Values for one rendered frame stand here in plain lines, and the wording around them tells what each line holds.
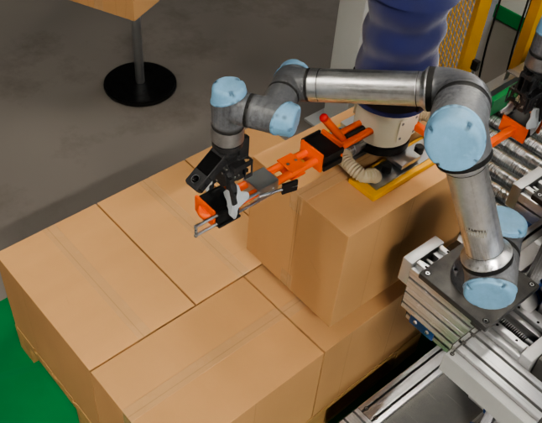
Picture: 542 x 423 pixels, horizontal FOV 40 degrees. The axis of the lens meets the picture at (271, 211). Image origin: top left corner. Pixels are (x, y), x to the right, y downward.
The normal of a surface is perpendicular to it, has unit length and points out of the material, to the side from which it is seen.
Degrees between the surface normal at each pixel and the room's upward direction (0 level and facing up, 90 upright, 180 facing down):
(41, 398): 0
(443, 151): 83
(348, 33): 90
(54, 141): 0
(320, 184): 0
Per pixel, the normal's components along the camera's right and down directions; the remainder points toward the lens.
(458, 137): -0.34, 0.55
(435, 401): 0.07, -0.71
